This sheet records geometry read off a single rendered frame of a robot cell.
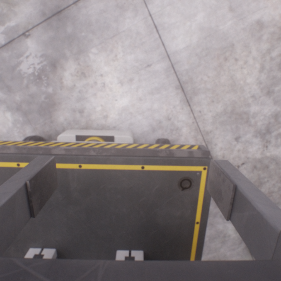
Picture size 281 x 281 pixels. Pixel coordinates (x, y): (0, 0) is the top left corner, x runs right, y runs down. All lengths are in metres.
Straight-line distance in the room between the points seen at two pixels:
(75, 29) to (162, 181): 0.61
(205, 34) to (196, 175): 0.52
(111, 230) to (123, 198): 0.11
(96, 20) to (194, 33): 0.35
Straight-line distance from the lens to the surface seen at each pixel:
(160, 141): 0.73
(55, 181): 0.17
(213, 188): 0.16
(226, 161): 0.17
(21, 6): 0.93
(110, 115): 0.82
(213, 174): 0.16
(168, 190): 0.56
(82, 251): 0.71
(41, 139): 0.85
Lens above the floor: 0.80
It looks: 73 degrees down
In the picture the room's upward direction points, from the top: 178 degrees clockwise
